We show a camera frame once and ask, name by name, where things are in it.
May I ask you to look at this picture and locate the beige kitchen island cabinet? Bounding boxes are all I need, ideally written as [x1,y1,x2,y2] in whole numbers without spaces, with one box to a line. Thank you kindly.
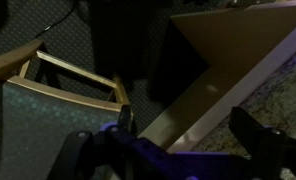
[137,2,296,155]

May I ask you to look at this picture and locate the wooden chair with dark seat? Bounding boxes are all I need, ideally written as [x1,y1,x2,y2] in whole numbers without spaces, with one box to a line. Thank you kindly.
[0,38,134,180]

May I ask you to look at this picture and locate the thin black floor cable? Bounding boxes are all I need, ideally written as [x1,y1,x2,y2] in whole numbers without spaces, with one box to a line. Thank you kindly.
[34,0,80,39]

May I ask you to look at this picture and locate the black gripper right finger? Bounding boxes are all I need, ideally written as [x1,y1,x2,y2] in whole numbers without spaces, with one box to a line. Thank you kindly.
[229,106,296,180]

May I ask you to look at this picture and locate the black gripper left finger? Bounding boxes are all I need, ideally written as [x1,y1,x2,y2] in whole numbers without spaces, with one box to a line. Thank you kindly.
[47,104,176,180]

